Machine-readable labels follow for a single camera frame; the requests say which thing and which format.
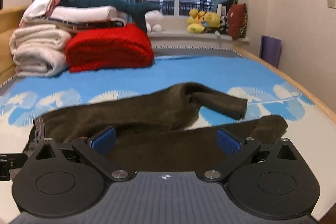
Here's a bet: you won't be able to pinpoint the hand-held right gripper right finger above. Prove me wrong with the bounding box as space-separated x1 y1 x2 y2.
201 128 299 183

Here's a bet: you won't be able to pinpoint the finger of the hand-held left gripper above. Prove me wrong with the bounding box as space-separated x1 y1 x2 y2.
0 152 28 182

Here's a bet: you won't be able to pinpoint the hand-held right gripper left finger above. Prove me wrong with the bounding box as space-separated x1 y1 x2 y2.
26 126 132 183

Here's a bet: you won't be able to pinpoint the dark olive corduroy pants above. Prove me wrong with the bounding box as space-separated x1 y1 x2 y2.
22 82 289 174

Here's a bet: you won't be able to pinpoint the blue fan-print bed sheet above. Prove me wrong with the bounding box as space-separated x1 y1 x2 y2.
0 46 334 224

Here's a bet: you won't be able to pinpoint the red folded blanket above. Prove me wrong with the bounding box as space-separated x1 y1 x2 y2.
65 23 155 73

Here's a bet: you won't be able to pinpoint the purple paper bag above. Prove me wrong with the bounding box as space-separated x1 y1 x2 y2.
260 35 282 68

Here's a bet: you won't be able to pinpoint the cream fluffy folded blanket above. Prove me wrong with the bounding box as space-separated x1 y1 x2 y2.
9 24 72 77

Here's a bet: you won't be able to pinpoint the black and white striped plush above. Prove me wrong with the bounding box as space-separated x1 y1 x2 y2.
219 15 229 35

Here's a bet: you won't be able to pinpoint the white window sill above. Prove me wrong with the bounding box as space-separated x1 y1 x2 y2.
147 29 250 44

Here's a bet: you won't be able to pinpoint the navy star-print folded quilt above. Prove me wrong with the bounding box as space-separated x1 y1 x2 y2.
34 17 126 31

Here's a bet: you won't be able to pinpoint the yellow duck plush toy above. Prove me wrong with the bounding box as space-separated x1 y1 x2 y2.
186 8 206 34

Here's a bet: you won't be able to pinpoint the dark red cushion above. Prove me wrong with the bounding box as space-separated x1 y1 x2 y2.
226 3 248 41

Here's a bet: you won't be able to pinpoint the yellow bear plush toy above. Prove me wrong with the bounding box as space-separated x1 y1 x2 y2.
203 11 222 29

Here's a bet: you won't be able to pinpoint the white plush toy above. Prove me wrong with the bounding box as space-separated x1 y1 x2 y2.
144 10 164 33

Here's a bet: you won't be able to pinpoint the pink and white cloth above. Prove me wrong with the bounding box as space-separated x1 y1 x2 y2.
19 0 62 28

